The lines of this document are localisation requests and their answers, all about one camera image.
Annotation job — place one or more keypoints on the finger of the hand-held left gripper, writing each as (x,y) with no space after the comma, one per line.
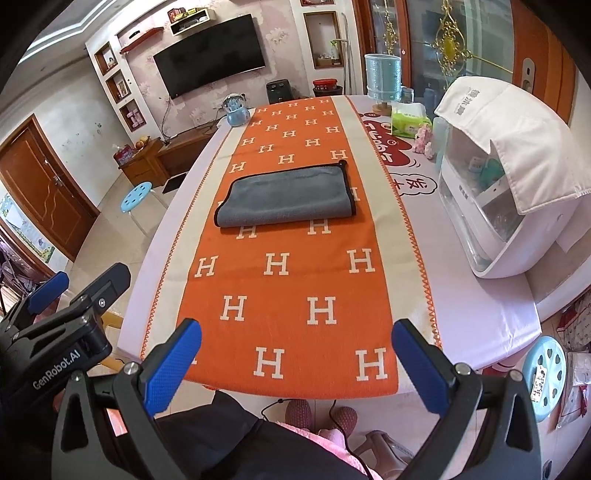
(46,288)
(108,282)

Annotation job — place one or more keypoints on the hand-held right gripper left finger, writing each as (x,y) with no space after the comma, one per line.
(171,364)

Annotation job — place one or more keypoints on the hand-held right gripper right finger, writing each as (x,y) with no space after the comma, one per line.
(421,369)

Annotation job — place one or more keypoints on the grey towel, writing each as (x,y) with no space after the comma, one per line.
(284,196)

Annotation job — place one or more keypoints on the cluttered clothes rack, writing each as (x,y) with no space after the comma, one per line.
(14,272)

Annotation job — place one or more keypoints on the yellow wooden chair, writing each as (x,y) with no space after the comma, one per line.
(113,321)

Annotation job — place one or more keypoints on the pink printed tablecloth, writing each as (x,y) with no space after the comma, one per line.
(461,300)

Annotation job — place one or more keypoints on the blue round stool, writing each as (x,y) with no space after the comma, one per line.
(545,362)
(136,196)

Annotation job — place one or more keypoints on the pink slipper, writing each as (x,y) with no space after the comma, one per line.
(344,420)
(299,412)

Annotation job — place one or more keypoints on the person's dark trousers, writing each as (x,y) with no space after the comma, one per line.
(231,438)

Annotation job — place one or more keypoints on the brown wooden door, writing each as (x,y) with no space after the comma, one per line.
(41,184)

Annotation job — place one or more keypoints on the black floor mat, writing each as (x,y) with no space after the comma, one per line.
(173,184)

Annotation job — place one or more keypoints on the person's pink clothing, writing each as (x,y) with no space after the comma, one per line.
(318,445)

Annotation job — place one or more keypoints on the red box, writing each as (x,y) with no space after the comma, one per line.
(123,155)

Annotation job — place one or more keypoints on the wooden television cabinet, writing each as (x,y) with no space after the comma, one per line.
(157,159)

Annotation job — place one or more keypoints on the fruit bowl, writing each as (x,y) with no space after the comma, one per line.
(143,143)

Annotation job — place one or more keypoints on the orange patterned blanket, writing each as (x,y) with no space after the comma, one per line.
(295,286)

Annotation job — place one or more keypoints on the white countertop appliance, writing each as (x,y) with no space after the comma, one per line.
(471,226)

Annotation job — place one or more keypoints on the white printed bag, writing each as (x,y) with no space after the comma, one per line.
(575,325)
(579,387)

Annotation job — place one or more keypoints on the small blue appliance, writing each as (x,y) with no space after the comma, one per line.
(235,113)

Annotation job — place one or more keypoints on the pink flower ornament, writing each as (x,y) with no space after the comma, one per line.
(422,141)

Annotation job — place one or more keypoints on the green tissue pack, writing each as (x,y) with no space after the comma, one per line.
(408,121)

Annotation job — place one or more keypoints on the white cloth cover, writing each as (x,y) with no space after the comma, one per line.
(517,134)

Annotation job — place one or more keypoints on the black air fryer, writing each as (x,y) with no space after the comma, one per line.
(279,92)

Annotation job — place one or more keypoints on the red pot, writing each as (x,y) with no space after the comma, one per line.
(327,86)

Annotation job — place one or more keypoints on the blue cylindrical container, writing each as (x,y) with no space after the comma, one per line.
(383,76)

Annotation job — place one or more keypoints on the glass partition with gold ornament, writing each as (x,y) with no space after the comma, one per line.
(429,50)

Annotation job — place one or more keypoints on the orange door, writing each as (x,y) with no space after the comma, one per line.
(547,50)

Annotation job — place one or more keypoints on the wall poster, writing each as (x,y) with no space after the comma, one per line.
(27,233)

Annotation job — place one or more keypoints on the red wooden wall shelf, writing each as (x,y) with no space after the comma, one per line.
(141,39)

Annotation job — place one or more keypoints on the black wall television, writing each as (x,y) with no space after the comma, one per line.
(212,55)

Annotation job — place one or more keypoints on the white wall shelf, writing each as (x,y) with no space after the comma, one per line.
(191,21)

